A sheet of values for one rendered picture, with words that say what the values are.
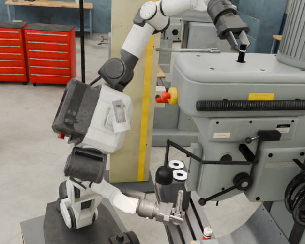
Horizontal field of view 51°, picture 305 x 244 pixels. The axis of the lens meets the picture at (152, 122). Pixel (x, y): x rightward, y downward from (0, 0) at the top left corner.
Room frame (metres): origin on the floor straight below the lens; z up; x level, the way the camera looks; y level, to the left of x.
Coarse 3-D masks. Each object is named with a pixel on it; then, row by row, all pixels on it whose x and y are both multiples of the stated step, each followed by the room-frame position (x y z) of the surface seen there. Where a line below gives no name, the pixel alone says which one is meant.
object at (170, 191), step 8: (176, 160) 1.61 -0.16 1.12; (176, 168) 1.52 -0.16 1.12; (184, 168) 1.55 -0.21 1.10; (176, 176) 1.45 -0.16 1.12; (184, 176) 1.46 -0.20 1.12; (176, 184) 1.40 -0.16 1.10; (184, 184) 1.41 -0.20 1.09; (168, 192) 1.43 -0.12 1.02; (176, 192) 1.40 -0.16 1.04; (184, 192) 1.41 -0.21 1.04; (168, 200) 1.41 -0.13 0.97; (176, 200) 1.40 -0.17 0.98; (184, 200) 1.41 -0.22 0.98; (184, 208) 1.42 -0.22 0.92
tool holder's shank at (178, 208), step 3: (180, 192) 1.12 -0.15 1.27; (180, 195) 1.12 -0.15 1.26; (177, 198) 1.12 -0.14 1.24; (180, 198) 1.12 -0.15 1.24; (177, 201) 1.12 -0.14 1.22; (180, 201) 1.12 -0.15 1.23; (177, 204) 1.12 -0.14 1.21; (180, 204) 1.12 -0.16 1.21; (177, 207) 1.12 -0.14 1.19; (180, 207) 1.12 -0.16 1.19; (177, 210) 1.11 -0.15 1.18; (180, 210) 1.11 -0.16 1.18
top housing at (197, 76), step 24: (192, 72) 0.96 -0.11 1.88; (216, 72) 0.96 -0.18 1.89; (240, 72) 0.97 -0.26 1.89; (264, 72) 0.99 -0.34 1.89; (288, 72) 1.01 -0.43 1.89; (192, 96) 0.94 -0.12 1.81; (216, 96) 0.94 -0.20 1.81; (240, 96) 0.96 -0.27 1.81; (264, 96) 0.98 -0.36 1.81; (288, 96) 1.00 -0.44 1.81
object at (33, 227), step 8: (104, 200) 2.01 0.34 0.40; (112, 208) 1.93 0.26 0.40; (40, 216) 1.78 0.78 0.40; (24, 224) 1.69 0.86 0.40; (32, 224) 1.70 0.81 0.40; (40, 224) 1.71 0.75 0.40; (120, 224) 1.77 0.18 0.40; (24, 232) 1.62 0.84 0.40; (32, 232) 1.62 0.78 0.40; (40, 232) 1.63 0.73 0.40; (24, 240) 1.55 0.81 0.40; (32, 240) 1.56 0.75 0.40; (40, 240) 1.56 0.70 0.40
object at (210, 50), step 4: (156, 48) 1.15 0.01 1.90; (160, 48) 1.15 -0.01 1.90; (164, 48) 1.16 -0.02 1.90; (168, 48) 1.16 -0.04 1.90; (172, 48) 1.16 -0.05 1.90; (176, 48) 1.17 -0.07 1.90; (208, 48) 1.21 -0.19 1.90; (212, 48) 1.22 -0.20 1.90; (216, 48) 1.22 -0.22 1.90; (212, 52) 1.18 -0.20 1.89; (216, 52) 1.18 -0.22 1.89
